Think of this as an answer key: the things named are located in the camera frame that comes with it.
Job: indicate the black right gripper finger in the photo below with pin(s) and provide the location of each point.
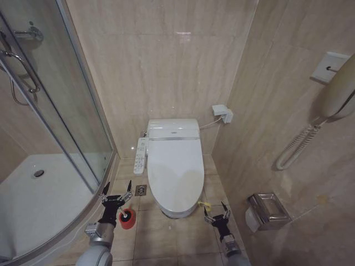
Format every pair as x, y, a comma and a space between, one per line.
207, 215
226, 210

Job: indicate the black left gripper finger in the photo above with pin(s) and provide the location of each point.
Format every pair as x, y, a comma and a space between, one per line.
127, 194
104, 192

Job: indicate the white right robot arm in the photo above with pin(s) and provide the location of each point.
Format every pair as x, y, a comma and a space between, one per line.
235, 252

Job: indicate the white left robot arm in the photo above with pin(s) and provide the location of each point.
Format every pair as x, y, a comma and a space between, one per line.
95, 249

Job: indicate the red toilet brush holder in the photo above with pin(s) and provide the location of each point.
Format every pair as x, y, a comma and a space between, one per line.
128, 220

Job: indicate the white toilet paper roll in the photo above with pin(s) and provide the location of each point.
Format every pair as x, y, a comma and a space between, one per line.
251, 219

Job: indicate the white toilet bowl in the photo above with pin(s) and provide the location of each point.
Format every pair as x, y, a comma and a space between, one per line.
174, 212

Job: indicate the steel toilet paper holder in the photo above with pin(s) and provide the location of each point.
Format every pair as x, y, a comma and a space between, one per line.
267, 207

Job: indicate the white toilet lid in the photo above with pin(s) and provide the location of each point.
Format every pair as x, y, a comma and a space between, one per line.
175, 174

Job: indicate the white toilet tank unit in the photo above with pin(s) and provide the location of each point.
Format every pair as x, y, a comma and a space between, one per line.
173, 128

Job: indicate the yellow tag on floor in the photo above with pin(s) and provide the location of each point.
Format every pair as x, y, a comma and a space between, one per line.
204, 204

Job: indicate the metal floor drain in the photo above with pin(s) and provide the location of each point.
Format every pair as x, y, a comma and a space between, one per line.
141, 190

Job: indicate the white bidet control panel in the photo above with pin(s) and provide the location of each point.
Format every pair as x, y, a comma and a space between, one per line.
140, 156

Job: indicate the white shower tray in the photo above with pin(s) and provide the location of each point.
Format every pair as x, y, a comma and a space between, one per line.
41, 199

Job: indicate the metal shower drain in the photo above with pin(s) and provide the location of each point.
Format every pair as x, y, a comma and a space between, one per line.
38, 173

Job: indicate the glass shower door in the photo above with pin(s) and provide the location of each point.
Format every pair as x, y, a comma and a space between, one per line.
52, 91

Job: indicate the chrome shower faucet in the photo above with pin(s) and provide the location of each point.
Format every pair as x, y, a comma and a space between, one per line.
29, 32

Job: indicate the white wall power socket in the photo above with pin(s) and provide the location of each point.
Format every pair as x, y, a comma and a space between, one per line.
222, 112

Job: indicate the beige wall telephone handset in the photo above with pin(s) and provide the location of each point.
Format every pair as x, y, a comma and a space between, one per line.
336, 89

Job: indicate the white telephone wall plate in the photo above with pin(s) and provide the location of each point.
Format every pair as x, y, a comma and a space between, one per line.
327, 67

